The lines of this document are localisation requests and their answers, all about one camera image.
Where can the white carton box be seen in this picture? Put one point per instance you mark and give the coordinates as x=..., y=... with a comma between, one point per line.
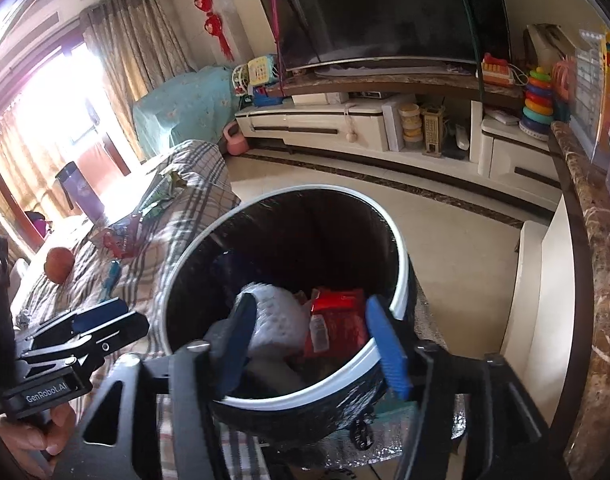
x=545, y=42

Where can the stack of yellow tubs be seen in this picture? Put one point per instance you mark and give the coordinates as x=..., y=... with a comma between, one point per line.
x=409, y=125

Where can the reddish brown apple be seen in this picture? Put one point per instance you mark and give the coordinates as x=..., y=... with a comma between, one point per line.
x=59, y=264

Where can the white trash can black liner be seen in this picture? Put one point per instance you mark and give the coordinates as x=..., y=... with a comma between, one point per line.
x=285, y=235

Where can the pink kettlebell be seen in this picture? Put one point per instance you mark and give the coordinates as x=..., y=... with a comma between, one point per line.
x=233, y=140

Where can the red snack packet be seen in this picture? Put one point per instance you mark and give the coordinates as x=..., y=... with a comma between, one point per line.
x=117, y=242
x=335, y=320

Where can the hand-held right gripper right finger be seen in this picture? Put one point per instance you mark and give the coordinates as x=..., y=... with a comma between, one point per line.
x=387, y=350

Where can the yellow teal toy phone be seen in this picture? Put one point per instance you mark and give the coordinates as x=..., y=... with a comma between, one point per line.
x=260, y=67

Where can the black set-top box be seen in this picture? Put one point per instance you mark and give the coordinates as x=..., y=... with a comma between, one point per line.
x=365, y=94

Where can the teal cloth covered furniture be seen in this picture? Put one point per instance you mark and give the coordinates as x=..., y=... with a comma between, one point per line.
x=185, y=105

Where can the white wheel toy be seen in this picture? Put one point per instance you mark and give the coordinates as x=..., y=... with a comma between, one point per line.
x=240, y=80

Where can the wooden house model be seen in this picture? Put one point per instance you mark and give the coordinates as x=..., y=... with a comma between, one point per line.
x=433, y=130

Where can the beige curtain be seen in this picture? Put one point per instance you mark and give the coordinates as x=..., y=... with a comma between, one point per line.
x=130, y=50

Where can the purple tumbler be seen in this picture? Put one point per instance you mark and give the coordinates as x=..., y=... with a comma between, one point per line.
x=80, y=195

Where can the colourful poster board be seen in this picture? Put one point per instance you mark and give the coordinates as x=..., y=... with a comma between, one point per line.
x=592, y=85

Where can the person's left hand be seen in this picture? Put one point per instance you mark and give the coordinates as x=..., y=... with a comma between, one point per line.
x=60, y=425

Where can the white television cabinet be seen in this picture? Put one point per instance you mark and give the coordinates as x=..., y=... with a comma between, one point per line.
x=310, y=125

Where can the marble top side cabinet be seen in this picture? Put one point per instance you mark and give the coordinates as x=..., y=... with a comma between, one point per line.
x=595, y=240

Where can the black television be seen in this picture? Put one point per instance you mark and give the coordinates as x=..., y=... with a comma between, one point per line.
x=375, y=10

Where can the white foam fruit net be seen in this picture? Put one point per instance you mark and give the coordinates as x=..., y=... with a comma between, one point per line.
x=280, y=320

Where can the plaid blanket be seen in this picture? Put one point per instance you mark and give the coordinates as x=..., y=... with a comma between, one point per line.
x=195, y=180

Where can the pink plastic toy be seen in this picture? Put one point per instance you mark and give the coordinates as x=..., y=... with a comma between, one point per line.
x=565, y=80

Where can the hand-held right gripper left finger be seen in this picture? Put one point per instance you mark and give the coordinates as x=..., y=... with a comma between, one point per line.
x=240, y=330

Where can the red toy phone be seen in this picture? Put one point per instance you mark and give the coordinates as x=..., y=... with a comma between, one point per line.
x=497, y=70

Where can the red hanging wall ornament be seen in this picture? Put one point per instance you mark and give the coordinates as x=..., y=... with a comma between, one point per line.
x=205, y=5

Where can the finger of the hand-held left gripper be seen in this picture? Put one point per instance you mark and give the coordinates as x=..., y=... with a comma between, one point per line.
x=117, y=330
x=100, y=310

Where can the blue toy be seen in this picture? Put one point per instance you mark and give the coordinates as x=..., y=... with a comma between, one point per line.
x=262, y=97

